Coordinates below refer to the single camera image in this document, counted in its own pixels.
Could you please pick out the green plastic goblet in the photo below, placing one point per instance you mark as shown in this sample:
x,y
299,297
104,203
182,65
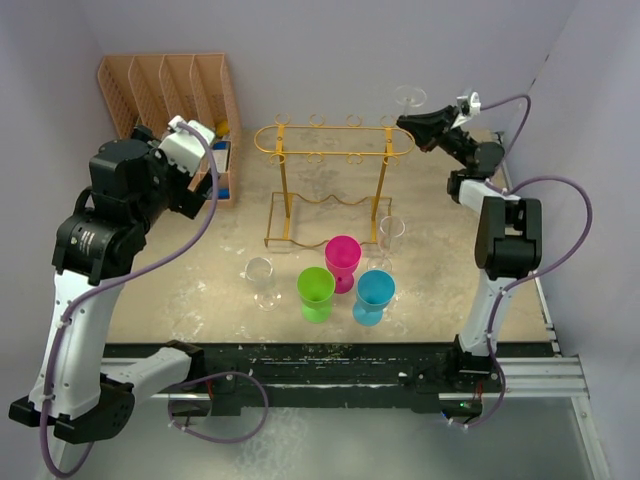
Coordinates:
x,y
316,286

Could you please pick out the white blue box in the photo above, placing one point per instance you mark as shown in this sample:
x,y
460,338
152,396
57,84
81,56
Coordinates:
x,y
221,152

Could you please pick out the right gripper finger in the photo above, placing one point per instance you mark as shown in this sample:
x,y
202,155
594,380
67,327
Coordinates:
x,y
438,120
426,137

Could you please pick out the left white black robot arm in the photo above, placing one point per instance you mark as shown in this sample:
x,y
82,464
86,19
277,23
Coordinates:
x,y
133,182

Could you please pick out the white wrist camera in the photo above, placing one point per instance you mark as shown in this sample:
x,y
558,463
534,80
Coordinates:
x,y
468,104
181,148

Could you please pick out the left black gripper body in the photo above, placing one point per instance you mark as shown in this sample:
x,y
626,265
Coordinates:
x,y
170,187

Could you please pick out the tall clear flute glass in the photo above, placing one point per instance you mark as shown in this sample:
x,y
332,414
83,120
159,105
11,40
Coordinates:
x,y
409,98

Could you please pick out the blue plastic goblet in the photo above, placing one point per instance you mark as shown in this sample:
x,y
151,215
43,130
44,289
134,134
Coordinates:
x,y
375,290

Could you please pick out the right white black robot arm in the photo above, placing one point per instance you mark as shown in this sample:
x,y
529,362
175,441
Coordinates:
x,y
508,245

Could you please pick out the yellow bottle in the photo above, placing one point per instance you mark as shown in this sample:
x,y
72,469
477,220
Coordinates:
x,y
222,128

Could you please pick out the blue capped small bottle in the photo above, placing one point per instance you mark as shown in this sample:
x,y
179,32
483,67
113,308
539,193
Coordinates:
x,y
222,193

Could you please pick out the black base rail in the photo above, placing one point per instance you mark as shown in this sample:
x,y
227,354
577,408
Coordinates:
x,y
337,375

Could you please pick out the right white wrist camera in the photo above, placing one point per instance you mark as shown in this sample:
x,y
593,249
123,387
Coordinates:
x,y
468,104

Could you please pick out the pink plastic goblet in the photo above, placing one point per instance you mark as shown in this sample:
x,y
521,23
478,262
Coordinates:
x,y
342,257

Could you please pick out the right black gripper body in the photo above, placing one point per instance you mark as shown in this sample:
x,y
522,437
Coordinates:
x,y
456,143

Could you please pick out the short clear wine glass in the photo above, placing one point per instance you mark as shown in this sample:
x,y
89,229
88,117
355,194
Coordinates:
x,y
260,274

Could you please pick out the peach plastic file organizer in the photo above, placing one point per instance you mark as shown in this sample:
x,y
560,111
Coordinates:
x,y
151,89

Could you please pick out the gold wire glass rack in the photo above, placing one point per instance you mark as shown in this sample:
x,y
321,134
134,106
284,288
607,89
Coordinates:
x,y
278,142

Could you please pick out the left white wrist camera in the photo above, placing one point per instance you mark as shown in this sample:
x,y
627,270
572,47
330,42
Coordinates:
x,y
181,148

